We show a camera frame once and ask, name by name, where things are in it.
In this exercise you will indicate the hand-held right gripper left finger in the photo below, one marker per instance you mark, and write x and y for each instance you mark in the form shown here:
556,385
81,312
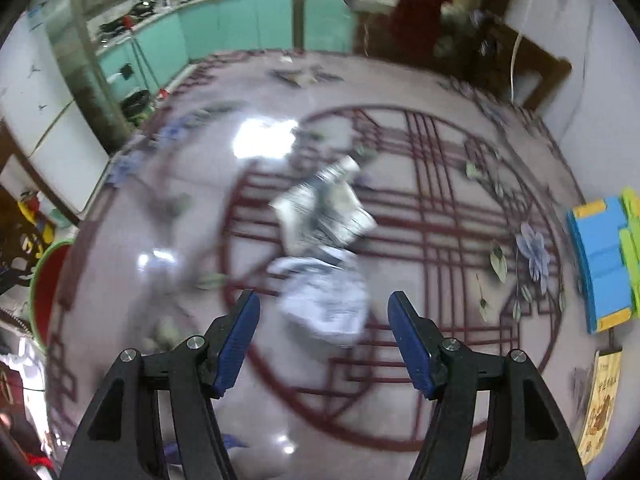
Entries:
235,345

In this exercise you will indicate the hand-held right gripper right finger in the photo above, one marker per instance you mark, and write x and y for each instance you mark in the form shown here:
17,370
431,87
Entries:
412,345

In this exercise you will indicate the white printed paper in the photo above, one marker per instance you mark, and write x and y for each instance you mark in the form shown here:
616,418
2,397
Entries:
325,300
325,210

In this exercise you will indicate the red and green plastic basin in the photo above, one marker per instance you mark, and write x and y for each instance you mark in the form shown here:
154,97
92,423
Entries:
47,285

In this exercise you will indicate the yellow picture book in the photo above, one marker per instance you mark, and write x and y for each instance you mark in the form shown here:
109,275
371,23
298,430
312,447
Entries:
602,410

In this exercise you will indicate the yellow toy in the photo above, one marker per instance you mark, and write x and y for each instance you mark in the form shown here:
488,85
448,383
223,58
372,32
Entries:
32,225

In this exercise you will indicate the black bin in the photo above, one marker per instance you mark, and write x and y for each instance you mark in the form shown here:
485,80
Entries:
135,104

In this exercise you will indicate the white refrigerator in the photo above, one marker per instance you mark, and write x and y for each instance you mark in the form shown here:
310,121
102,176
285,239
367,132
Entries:
45,125

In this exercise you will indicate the dark wooden furniture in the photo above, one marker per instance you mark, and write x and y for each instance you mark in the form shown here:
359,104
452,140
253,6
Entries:
530,65

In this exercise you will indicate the teal kitchen cabinets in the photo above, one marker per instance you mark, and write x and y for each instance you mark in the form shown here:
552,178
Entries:
235,25

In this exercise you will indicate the red hanging garment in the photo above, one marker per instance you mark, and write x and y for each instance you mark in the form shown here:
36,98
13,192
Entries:
422,10

